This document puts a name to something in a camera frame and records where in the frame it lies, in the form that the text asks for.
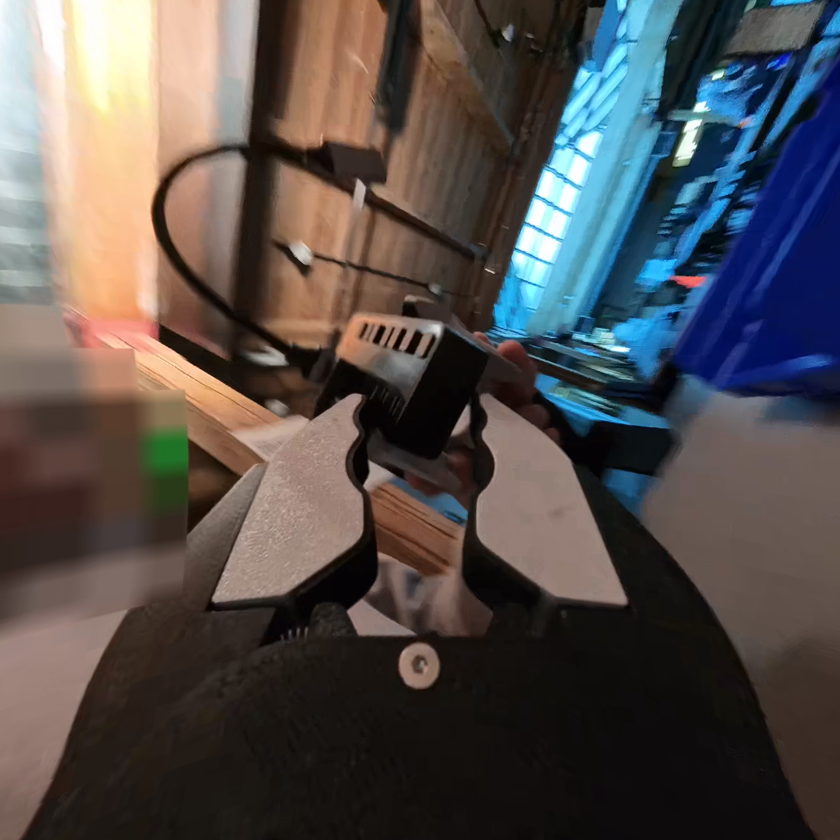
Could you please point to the person's left hand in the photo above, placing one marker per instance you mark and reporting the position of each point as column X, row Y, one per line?
column 518, row 394

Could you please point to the slim black USB hub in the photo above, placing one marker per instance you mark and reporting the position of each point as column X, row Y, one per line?
column 433, row 394

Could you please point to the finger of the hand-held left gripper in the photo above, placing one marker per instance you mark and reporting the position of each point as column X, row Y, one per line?
column 504, row 369
column 413, row 467

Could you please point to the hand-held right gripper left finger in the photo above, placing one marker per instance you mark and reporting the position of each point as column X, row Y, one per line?
column 295, row 518

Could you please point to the blue plastic bin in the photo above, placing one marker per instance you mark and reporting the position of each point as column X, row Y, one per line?
column 774, row 295

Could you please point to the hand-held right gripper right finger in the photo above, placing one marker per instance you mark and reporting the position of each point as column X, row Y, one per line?
column 544, row 518

